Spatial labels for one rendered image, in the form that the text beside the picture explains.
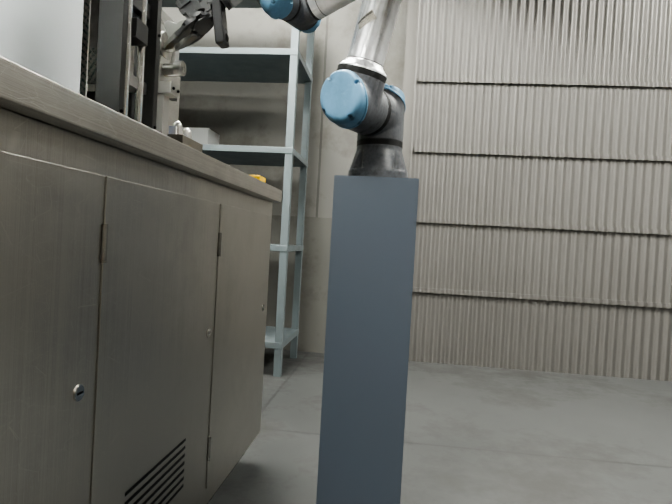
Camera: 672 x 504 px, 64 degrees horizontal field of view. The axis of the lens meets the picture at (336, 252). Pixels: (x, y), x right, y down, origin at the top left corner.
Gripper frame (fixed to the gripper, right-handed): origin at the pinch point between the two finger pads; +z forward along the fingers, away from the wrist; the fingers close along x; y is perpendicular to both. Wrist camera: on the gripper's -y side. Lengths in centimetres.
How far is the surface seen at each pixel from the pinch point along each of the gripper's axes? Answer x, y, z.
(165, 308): 46, -63, 23
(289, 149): -142, -4, -2
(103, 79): 41.5, -19.7, 9.0
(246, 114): -214, 53, 10
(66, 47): 33.7, -4.6, 13.4
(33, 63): 33.7, -2.6, 21.2
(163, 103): 3.6, -12.2, 9.6
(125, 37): 40.2, -15.3, 0.9
